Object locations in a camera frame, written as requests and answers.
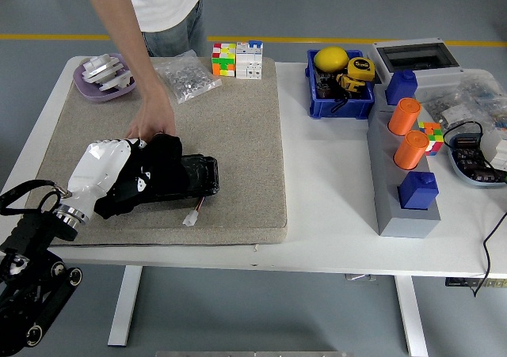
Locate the dark circuit boards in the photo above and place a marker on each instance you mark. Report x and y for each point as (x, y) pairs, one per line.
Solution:
(473, 163)

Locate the blue plastic bin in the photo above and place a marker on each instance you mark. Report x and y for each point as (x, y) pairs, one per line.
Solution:
(340, 109)

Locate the large colourful puzzle cube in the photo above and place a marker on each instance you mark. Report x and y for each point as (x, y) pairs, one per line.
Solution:
(223, 62)

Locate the clear bag of screws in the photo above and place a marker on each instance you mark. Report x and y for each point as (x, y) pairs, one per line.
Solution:
(190, 80)

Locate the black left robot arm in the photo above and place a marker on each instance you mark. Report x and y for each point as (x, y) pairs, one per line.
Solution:
(27, 262)

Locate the white plastic parts stack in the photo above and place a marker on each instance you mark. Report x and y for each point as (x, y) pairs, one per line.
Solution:
(103, 72)

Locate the orange cylinder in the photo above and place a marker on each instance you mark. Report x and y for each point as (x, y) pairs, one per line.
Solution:
(410, 151)
(404, 117)

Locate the grey block holder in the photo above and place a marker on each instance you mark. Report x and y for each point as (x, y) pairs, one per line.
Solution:
(382, 167)

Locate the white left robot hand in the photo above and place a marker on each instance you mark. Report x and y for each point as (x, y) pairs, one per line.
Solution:
(97, 171)

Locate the yellow lemon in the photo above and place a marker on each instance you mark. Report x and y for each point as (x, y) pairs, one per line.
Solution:
(330, 58)

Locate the black table control panel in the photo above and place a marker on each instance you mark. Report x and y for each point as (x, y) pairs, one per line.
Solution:
(459, 282)

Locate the dark electronic part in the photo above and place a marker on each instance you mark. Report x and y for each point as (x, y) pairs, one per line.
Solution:
(326, 90)

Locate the clear bag of small parts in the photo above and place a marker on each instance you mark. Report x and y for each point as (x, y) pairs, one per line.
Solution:
(485, 96)
(443, 107)

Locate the blue-grey tray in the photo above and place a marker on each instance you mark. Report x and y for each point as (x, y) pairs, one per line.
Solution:
(459, 171)

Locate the blue square block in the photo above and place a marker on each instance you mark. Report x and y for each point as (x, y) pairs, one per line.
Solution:
(418, 192)
(402, 88)

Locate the yellow black tape measure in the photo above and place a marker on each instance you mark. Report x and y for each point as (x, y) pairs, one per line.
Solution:
(360, 70)

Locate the grey electrical enclosure box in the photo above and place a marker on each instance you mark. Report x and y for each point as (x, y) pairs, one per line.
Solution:
(435, 76)

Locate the black glossy panel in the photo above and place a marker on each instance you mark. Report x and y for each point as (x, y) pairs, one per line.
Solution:
(200, 175)

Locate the person's right forearm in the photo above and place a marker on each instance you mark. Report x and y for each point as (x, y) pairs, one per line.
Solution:
(130, 48)

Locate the person's right hand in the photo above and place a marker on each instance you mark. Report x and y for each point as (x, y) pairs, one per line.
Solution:
(154, 117)

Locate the white breaker modules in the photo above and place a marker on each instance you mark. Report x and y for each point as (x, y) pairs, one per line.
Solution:
(495, 147)

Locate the metal bracket under table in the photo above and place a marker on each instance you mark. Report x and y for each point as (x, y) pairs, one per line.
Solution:
(358, 278)

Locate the grey-brown mat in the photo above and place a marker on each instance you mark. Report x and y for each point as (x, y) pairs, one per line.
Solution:
(229, 143)

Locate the white table leg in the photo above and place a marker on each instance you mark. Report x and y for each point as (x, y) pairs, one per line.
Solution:
(412, 317)
(124, 305)

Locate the purple tray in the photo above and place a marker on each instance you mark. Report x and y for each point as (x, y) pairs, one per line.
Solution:
(89, 92)

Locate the white circuit breaker block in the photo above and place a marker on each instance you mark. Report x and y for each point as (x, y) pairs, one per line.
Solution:
(249, 64)

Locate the small colourful puzzle cube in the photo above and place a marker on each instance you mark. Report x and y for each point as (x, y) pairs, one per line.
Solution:
(433, 135)

